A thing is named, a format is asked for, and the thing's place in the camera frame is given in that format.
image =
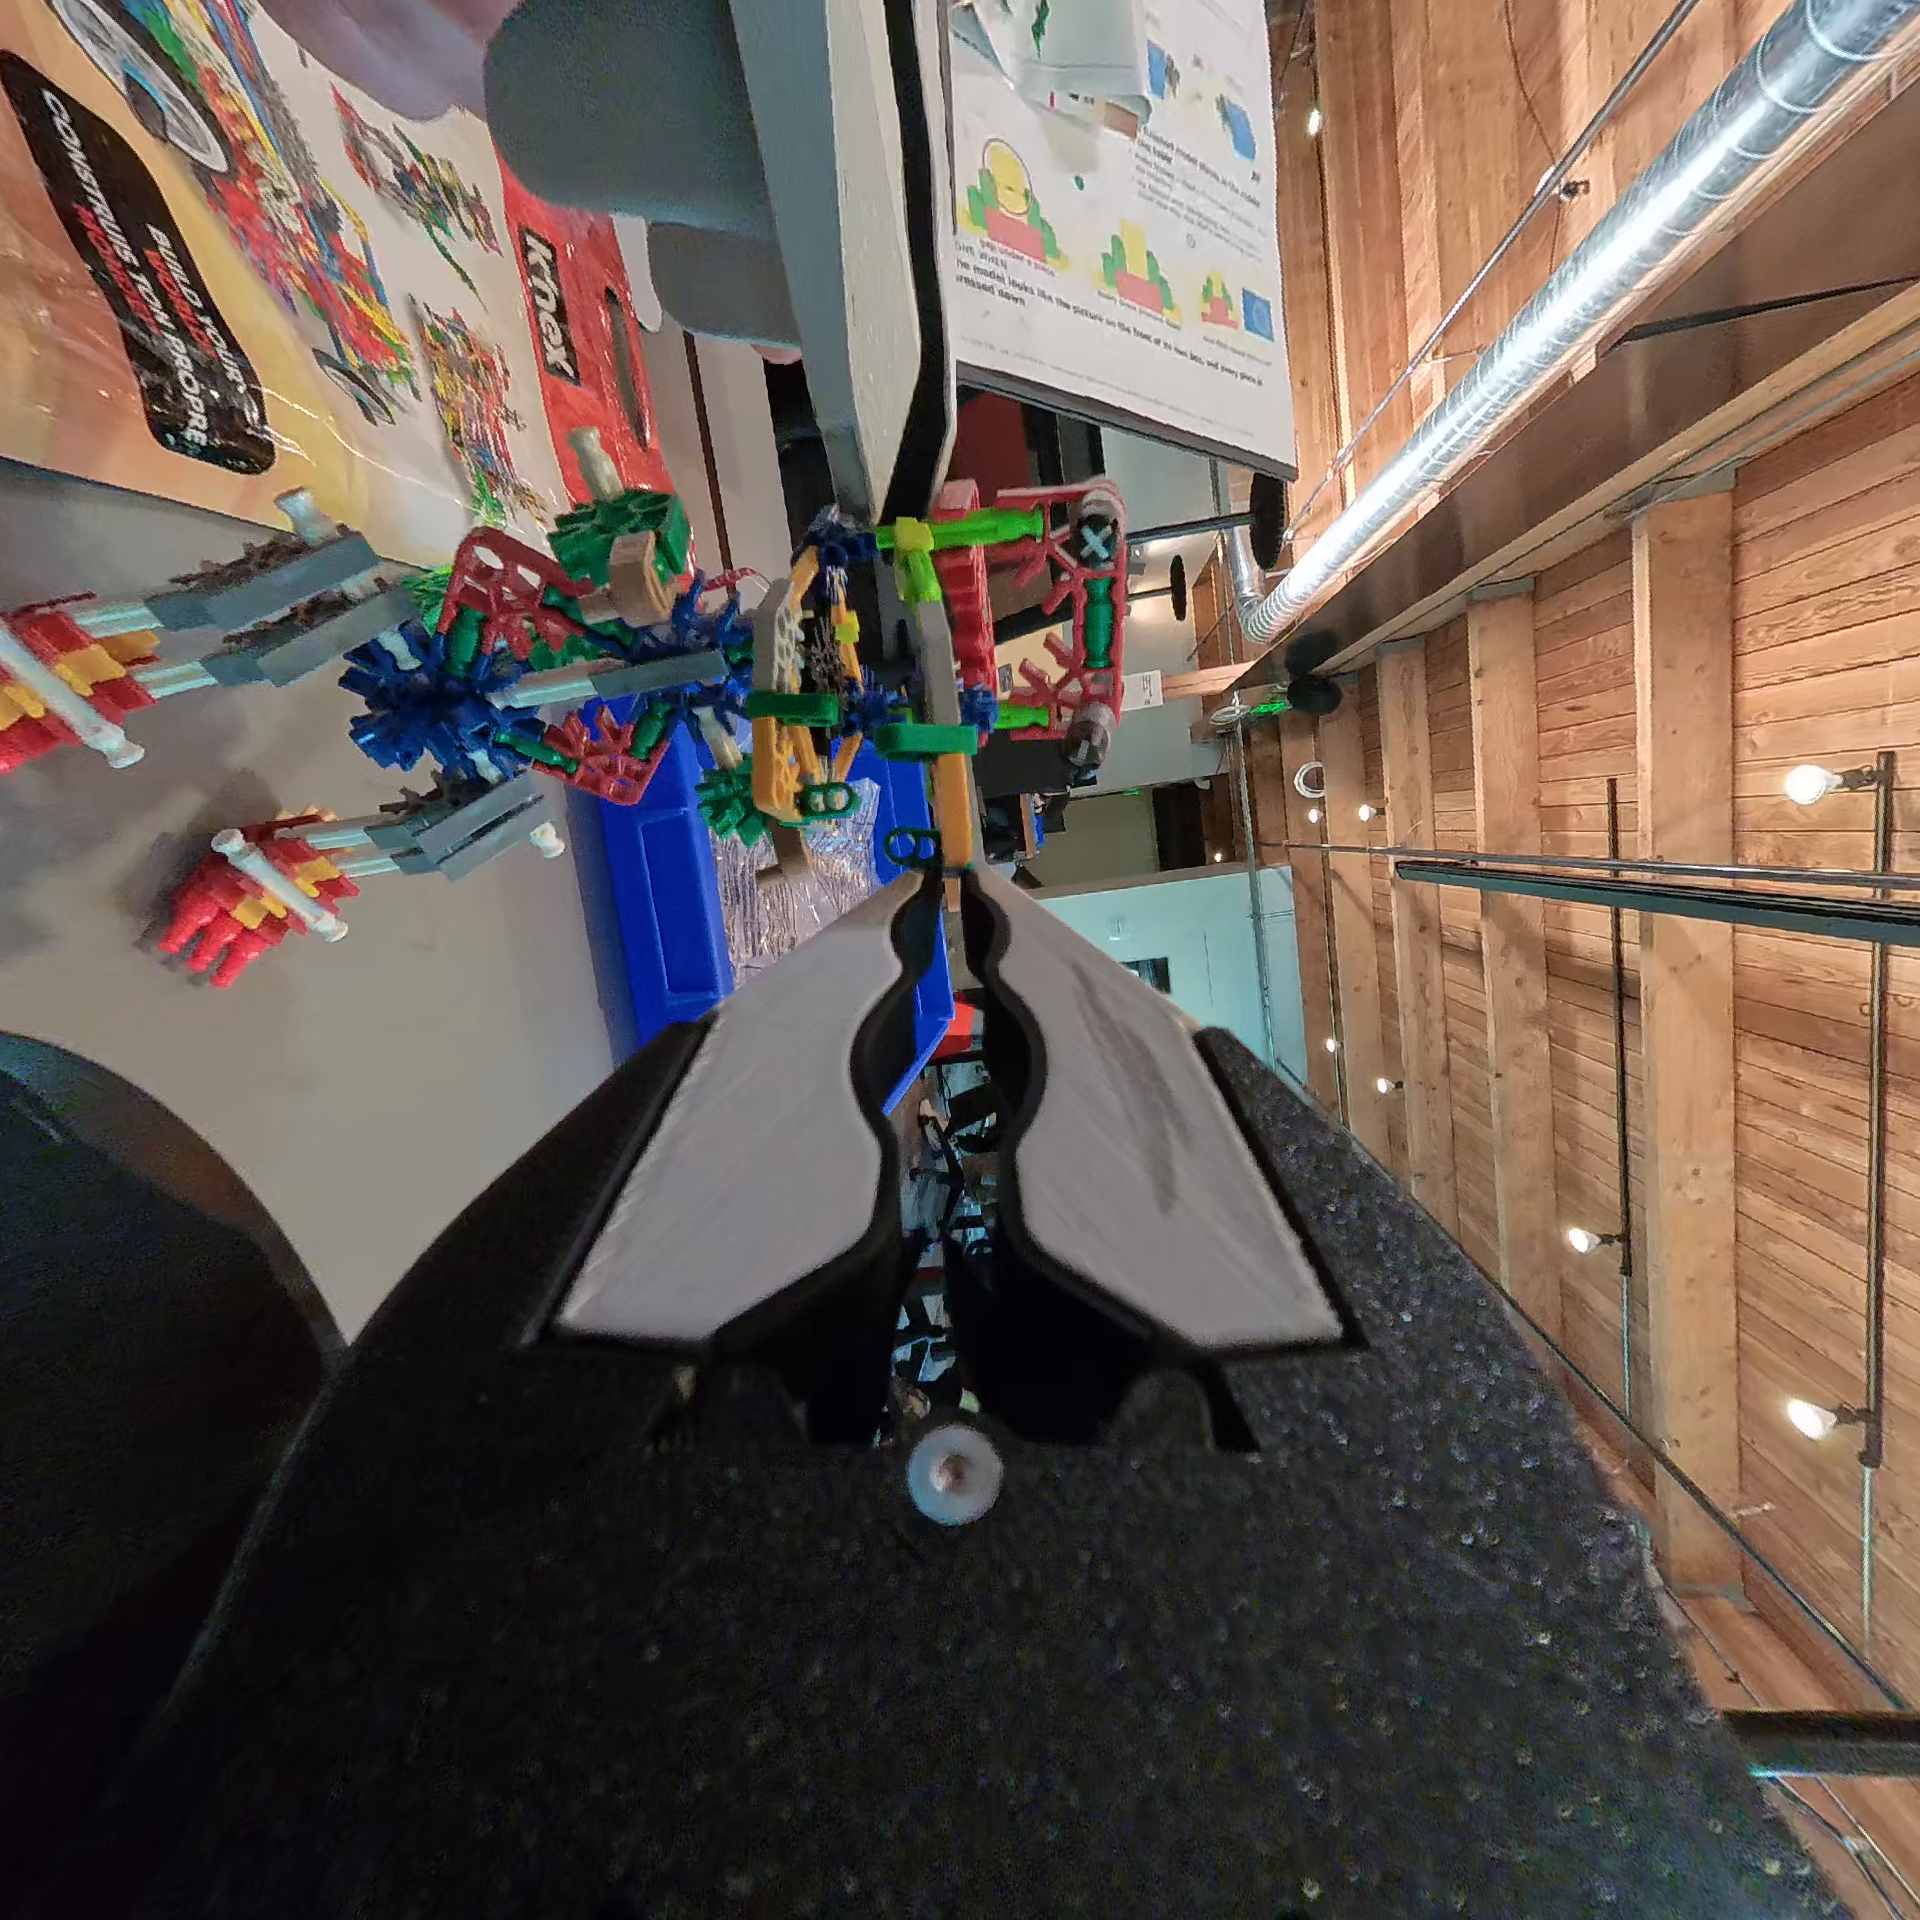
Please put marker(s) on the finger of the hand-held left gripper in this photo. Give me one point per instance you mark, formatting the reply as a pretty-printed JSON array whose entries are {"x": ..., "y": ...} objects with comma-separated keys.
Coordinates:
[{"x": 823, "y": 226}]

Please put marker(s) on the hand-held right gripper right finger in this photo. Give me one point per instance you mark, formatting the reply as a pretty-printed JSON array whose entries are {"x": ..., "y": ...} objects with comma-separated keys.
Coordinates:
[{"x": 1170, "y": 1185}]

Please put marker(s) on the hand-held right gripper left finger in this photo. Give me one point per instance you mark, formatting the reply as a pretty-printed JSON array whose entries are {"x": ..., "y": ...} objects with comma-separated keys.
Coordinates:
[{"x": 737, "y": 1185}]

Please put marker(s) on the lime and gray toy assembly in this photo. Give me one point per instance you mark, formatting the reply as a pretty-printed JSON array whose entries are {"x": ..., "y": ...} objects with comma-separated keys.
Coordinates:
[{"x": 781, "y": 748}]

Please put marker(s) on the colourful toy construction model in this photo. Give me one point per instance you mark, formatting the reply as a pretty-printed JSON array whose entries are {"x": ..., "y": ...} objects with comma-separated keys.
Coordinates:
[{"x": 419, "y": 691}]

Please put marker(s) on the clear plastic bag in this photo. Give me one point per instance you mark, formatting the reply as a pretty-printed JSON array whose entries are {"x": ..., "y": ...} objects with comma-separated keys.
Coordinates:
[{"x": 781, "y": 898}]

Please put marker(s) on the blue plastic bin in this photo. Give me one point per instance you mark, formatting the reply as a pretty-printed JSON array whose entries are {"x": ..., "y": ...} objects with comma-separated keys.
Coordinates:
[{"x": 646, "y": 898}]

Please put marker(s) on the white paper sign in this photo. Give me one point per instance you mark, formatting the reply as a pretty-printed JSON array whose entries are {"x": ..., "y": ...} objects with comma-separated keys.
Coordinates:
[{"x": 1140, "y": 375}]

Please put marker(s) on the printed plastic toy bag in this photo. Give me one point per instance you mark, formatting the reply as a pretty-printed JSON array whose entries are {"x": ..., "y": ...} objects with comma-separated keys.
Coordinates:
[{"x": 88, "y": 419}]

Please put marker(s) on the black steel beam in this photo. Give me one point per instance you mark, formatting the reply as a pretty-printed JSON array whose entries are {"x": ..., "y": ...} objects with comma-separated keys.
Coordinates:
[{"x": 1725, "y": 896}]

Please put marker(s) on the silver ventilation duct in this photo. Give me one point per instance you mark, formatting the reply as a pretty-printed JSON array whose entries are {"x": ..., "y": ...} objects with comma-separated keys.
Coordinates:
[{"x": 1576, "y": 269}]

